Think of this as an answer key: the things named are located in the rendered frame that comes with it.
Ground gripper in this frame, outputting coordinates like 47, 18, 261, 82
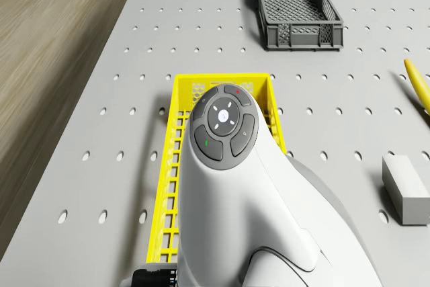
120, 259, 179, 287

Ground yellow basket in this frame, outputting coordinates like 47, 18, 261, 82
146, 72, 288, 264

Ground grey cube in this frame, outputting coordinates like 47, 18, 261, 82
382, 154, 430, 226

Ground dark grey basket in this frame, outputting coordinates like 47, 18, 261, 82
248, 0, 344, 50

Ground banana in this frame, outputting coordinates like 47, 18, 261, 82
403, 58, 430, 115

